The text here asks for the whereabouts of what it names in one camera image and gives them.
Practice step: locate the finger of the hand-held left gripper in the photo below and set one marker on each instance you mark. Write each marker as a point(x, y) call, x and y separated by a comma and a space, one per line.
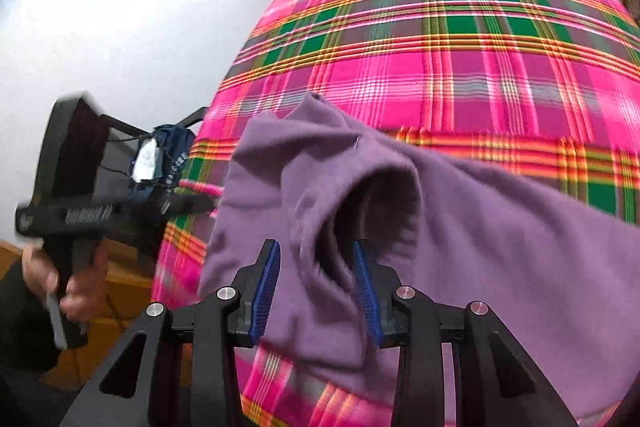
point(190, 204)

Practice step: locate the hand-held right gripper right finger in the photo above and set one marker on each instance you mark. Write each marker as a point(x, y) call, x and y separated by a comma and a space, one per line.
point(367, 297)

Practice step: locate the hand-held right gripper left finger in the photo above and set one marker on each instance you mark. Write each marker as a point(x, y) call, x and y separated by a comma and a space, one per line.
point(262, 292)

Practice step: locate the purple fleece pants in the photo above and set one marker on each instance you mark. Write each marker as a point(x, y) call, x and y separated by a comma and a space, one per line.
point(500, 232)

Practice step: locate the person's left forearm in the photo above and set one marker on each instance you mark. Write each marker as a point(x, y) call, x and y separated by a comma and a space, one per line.
point(25, 322)

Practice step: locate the person's left hand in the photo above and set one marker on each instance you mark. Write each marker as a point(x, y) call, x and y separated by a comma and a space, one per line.
point(82, 292)

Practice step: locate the white cloth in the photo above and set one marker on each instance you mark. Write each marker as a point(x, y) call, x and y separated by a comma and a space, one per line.
point(145, 162)

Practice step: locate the black office chair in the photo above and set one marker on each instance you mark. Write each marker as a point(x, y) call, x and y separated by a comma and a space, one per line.
point(165, 127)

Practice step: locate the pink plaid bed sheet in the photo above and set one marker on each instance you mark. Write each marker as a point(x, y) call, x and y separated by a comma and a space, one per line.
point(400, 57)

